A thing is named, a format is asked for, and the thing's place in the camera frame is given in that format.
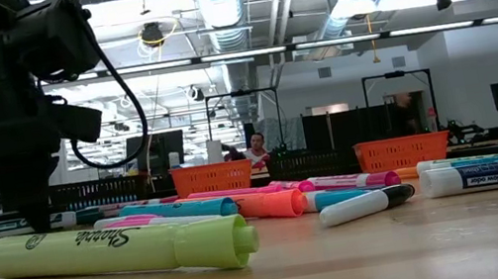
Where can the pink cap white marker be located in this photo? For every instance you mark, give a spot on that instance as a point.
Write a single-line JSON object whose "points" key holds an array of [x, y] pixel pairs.
{"points": [[126, 219], [191, 217]]}

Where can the orange plastic basket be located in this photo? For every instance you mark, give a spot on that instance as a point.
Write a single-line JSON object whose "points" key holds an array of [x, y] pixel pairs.
{"points": [[210, 178], [401, 153]]}

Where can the pink Expo marker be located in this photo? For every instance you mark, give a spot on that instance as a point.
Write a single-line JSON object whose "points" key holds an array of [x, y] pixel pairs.
{"points": [[351, 181]]}

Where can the black room divider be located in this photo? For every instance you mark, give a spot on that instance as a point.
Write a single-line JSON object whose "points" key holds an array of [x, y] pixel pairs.
{"points": [[323, 130]]}

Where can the white bottle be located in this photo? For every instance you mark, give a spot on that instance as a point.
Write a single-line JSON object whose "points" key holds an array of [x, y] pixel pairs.
{"points": [[173, 160]]}

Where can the blue Expo marker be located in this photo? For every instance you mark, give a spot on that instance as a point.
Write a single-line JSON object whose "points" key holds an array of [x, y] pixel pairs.
{"points": [[485, 175]]}

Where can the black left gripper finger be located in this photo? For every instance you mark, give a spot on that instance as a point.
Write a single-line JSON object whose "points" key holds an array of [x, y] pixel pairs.
{"points": [[27, 194]]}

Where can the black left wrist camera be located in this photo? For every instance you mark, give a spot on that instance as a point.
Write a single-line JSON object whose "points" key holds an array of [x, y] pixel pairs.
{"points": [[78, 121]]}

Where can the dark green Expo marker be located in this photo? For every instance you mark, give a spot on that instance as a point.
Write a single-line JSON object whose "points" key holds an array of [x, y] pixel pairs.
{"points": [[66, 219]]}

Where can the yellow-green Sharpie highlighter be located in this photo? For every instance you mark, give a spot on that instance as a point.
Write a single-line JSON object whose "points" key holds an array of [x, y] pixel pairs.
{"points": [[96, 249]]}

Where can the blue Sharpie highlighter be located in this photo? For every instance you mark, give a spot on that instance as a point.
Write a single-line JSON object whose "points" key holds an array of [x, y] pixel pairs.
{"points": [[338, 195], [180, 210]]}

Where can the black plastic basket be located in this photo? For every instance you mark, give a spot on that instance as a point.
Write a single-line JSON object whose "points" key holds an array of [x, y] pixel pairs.
{"points": [[308, 165], [102, 193]]}

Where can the black desktop monitor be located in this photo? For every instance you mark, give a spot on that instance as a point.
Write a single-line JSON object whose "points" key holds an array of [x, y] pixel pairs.
{"points": [[167, 147]]}

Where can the black cap white marker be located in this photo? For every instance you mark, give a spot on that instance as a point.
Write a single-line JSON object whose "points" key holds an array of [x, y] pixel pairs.
{"points": [[355, 208]]}

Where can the long LED light bar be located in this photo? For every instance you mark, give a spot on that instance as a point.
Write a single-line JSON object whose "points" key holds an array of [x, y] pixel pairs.
{"points": [[314, 44]]}

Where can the person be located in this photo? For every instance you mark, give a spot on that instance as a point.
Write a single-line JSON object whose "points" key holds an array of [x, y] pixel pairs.
{"points": [[403, 115], [258, 150]]}

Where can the black gantry frame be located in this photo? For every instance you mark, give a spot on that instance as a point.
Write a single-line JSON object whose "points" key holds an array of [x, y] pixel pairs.
{"points": [[241, 93], [394, 74]]}

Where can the orange highlighter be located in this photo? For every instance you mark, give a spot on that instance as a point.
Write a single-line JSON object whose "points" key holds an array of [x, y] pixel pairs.
{"points": [[269, 205]]}

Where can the pink Sharpie highlighter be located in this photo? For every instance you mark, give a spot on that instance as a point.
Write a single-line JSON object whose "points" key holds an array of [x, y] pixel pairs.
{"points": [[237, 192]]}

